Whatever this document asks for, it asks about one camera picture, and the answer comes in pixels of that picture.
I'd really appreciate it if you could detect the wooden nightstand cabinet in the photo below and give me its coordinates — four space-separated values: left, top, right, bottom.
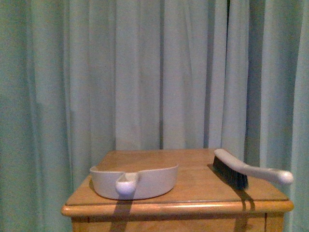
61 149 294 232

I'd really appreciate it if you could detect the light green curtain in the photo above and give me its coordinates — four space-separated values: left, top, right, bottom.
0 0 309 232

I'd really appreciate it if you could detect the beige plastic dustpan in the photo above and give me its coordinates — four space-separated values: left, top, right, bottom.
90 165 179 200

